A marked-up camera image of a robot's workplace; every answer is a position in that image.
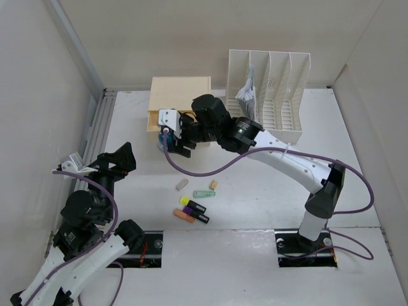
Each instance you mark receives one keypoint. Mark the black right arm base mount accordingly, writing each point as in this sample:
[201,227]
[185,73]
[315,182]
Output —
[295,251]

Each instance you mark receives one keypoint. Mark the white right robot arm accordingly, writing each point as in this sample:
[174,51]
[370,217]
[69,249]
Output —
[324,179]

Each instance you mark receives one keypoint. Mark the blue ink bottle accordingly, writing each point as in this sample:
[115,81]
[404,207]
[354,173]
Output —
[168,139]

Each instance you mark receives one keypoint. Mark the small grey metal block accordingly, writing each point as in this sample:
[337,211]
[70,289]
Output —
[181,184]

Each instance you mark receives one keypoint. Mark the small tan eraser block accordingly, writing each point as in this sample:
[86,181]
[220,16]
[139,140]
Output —
[213,184]

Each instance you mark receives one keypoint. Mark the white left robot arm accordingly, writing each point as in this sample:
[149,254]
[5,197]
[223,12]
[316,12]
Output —
[90,237]

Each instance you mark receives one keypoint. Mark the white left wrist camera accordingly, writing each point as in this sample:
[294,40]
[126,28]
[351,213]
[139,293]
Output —
[74,163]

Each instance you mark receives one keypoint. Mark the grey setup guide booklet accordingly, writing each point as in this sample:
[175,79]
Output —
[246,97]

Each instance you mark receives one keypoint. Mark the cream wooden drawer cabinet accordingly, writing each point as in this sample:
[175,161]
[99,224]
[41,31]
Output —
[173,92]

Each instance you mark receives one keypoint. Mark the yellow capped black highlighter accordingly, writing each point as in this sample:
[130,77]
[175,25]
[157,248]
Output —
[192,204]

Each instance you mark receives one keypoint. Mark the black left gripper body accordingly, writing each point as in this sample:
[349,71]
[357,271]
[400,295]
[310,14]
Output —
[107,180]

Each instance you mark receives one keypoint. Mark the purple capped black highlighter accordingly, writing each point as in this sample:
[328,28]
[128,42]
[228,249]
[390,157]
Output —
[196,214]

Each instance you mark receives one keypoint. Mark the white plastic file organizer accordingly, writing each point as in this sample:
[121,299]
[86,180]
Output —
[280,79]

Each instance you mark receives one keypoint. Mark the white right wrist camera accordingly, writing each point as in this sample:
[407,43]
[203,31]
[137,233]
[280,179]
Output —
[171,118]

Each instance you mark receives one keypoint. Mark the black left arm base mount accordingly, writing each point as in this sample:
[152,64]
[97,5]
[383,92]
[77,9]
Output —
[148,255]

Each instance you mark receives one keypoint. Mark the orange highlighter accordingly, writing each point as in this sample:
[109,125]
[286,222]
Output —
[182,215]

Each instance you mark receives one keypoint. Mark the aluminium frame rail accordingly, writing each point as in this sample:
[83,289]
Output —
[101,104]

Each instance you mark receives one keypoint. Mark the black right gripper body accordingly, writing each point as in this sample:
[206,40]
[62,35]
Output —
[206,134]

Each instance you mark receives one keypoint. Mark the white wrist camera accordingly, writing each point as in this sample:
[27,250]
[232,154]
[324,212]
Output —
[74,163]
[171,118]

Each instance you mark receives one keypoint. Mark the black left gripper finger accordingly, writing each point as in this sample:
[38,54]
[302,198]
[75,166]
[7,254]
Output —
[124,159]
[102,162]

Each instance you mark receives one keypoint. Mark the green transparent highlighter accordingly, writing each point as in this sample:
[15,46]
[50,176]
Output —
[204,194]

